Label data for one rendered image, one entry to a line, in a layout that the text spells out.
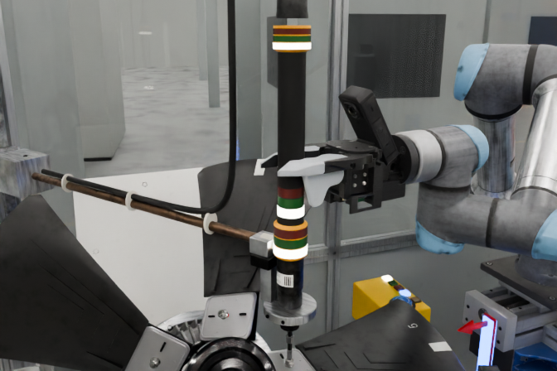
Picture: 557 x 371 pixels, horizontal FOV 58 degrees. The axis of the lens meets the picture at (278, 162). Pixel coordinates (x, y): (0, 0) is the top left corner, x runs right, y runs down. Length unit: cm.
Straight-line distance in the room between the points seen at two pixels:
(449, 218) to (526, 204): 11
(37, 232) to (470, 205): 59
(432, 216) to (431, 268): 101
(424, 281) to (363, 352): 104
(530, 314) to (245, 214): 83
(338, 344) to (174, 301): 32
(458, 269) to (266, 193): 118
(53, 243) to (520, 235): 62
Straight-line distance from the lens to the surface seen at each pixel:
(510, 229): 78
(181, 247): 98
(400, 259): 171
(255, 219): 77
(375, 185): 67
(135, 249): 97
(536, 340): 144
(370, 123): 65
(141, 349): 71
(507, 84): 106
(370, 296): 116
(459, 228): 79
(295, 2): 58
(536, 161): 86
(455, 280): 189
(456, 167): 77
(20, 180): 105
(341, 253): 157
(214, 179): 85
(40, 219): 71
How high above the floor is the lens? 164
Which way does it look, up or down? 15 degrees down
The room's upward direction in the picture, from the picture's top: straight up
